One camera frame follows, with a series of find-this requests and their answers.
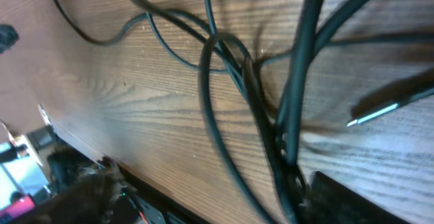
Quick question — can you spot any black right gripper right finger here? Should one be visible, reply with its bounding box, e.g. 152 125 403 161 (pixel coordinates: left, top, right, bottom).
304 171 408 224

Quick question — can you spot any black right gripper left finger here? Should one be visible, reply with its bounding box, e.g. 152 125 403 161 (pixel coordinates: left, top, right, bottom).
13 172 124 224

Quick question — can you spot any black cable bundle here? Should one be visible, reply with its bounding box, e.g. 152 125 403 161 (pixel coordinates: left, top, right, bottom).
45 0 434 224

